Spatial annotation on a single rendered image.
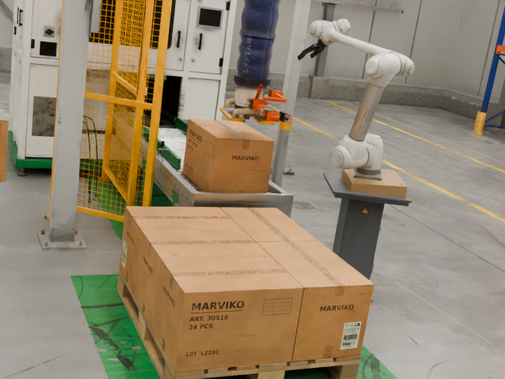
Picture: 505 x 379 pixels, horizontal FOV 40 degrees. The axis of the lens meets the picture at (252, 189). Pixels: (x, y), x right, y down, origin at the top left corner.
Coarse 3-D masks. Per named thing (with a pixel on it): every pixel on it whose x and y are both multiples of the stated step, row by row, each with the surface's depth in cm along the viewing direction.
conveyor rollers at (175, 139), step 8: (160, 128) 645; (168, 128) 649; (160, 136) 609; (168, 136) 620; (176, 136) 623; (184, 136) 626; (168, 144) 585; (176, 144) 588; (184, 144) 591; (176, 152) 561; (184, 152) 564; (184, 176) 492; (192, 184) 476
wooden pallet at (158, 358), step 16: (128, 288) 400; (128, 304) 405; (144, 320) 366; (144, 336) 366; (160, 352) 357; (160, 368) 342; (224, 368) 327; (240, 368) 331; (256, 368) 335; (272, 368) 338; (288, 368) 342; (336, 368) 360; (352, 368) 358
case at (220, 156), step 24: (192, 120) 484; (216, 120) 496; (192, 144) 481; (216, 144) 440; (240, 144) 446; (264, 144) 452; (192, 168) 481; (216, 168) 444; (240, 168) 451; (264, 168) 458; (216, 192) 449; (240, 192) 456; (264, 192) 463
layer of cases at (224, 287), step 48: (144, 240) 369; (192, 240) 371; (240, 240) 382; (288, 240) 393; (144, 288) 368; (192, 288) 312; (240, 288) 319; (288, 288) 327; (336, 288) 338; (192, 336) 315; (240, 336) 325; (288, 336) 336; (336, 336) 347
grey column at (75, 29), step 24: (72, 0) 440; (72, 24) 444; (72, 48) 448; (72, 72) 453; (72, 96) 457; (72, 120) 462; (72, 144) 467; (72, 168) 472; (72, 192) 477; (72, 216) 482; (48, 240) 485; (72, 240) 487
